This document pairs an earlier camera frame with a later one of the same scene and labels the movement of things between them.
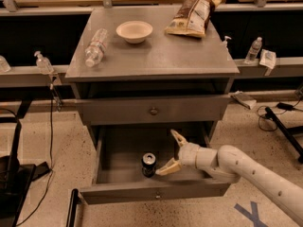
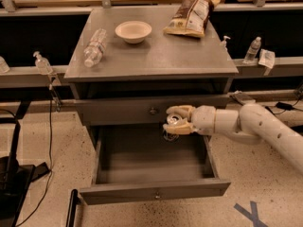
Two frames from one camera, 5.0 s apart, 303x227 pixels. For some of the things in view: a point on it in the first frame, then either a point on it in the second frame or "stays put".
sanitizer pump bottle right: (224, 43) stays put
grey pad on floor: (244, 99) stays put
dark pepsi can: (149, 165) to (172, 119)
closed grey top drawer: (135, 109) stays put
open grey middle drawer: (117, 173) stays put
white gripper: (188, 155) to (204, 119)
